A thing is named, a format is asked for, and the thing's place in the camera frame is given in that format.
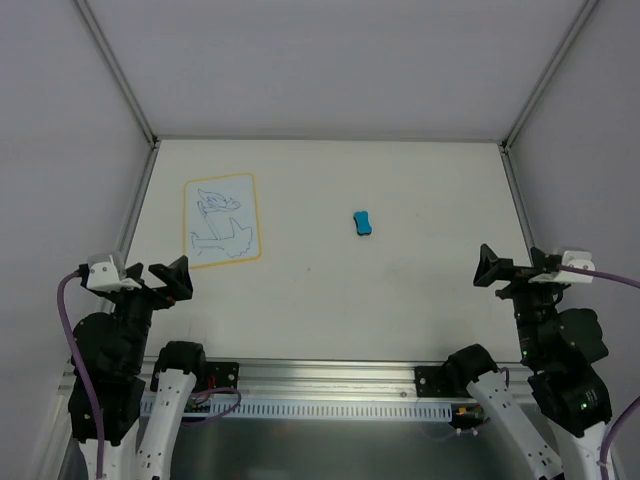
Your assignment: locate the yellow framed small whiteboard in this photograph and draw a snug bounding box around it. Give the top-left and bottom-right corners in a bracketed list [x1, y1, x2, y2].
[183, 173, 262, 269]

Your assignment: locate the blue foam whiteboard eraser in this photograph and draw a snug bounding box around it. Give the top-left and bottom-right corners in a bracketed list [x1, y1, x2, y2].
[353, 210, 373, 237]

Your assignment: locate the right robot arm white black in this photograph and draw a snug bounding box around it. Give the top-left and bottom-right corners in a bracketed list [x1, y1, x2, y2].
[441, 245, 639, 479]

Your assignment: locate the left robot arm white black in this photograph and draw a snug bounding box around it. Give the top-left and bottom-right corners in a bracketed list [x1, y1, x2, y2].
[56, 254, 208, 479]

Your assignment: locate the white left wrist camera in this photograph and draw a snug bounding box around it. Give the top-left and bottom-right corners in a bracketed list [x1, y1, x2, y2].
[86, 253, 142, 293]

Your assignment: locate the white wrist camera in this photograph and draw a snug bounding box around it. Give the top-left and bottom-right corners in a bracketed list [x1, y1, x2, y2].
[86, 253, 142, 293]
[529, 250, 595, 285]

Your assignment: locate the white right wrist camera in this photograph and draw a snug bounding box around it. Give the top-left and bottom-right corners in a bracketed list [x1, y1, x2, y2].
[529, 250, 595, 285]

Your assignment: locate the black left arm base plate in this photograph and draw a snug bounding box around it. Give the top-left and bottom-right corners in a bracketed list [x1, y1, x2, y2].
[194, 361, 240, 392]

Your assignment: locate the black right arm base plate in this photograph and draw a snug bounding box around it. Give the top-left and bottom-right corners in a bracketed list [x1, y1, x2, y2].
[413, 365, 455, 398]

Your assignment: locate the aluminium mounting rail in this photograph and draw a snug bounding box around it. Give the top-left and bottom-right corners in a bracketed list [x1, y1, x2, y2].
[58, 355, 551, 401]

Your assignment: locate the white slotted cable duct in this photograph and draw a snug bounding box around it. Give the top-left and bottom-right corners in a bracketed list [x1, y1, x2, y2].
[225, 398, 453, 423]

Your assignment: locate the left aluminium frame post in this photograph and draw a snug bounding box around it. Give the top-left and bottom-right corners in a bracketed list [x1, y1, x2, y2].
[72, 0, 157, 148]

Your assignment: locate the aluminium frame post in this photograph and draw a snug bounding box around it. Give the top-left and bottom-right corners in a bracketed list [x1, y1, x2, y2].
[501, 0, 601, 153]
[72, 0, 157, 148]

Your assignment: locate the right aluminium frame post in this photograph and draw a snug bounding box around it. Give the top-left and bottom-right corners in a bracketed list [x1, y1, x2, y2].
[501, 0, 601, 153]

